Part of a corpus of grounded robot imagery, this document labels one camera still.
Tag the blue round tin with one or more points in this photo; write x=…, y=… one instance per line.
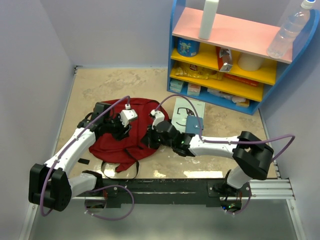
x=187, y=48

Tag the red flat box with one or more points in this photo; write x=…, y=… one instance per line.
x=241, y=80

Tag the white bottle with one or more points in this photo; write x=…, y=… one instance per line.
x=208, y=16

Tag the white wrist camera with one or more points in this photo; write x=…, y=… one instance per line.
x=127, y=116
x=157, y=117

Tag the white wrapped packs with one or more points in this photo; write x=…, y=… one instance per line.
x=237, y=100

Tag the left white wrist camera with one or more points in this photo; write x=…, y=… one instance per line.
x=127, y=116

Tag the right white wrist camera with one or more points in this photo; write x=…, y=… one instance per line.
x=157, y=117

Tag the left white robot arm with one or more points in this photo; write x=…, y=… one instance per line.
x=50, y=185

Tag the teal tissue pack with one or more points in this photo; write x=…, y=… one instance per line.
x=176, y=85

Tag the white booklet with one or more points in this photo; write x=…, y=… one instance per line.
x=183, y=109

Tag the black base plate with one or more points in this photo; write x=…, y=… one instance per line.
x=168, y=191

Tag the white paper roll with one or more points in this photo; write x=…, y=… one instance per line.
x=249, y=62

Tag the pink tissue pack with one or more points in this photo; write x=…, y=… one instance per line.
x=193, y=89

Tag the blue wallet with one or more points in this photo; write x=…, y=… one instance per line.
x=193, y=125

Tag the clear plastic water bottle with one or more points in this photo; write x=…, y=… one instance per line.
x=289, y=30

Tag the red snack box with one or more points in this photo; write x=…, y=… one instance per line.
x=224, y=59

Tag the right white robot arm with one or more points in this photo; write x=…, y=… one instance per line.
x=253, y=160

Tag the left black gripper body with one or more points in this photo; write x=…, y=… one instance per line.
x=115, y=128

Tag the yellow snack bag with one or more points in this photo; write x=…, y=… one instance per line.
x=184, y=69

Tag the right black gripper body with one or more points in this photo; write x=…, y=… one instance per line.
x=154, y=140

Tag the aluminium rail frame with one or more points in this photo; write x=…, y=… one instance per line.
x=270, y=215

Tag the red backpack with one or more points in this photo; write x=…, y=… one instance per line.
x=130, y=150

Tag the blue wooden shelf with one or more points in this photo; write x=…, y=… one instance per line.
x=240, y=36

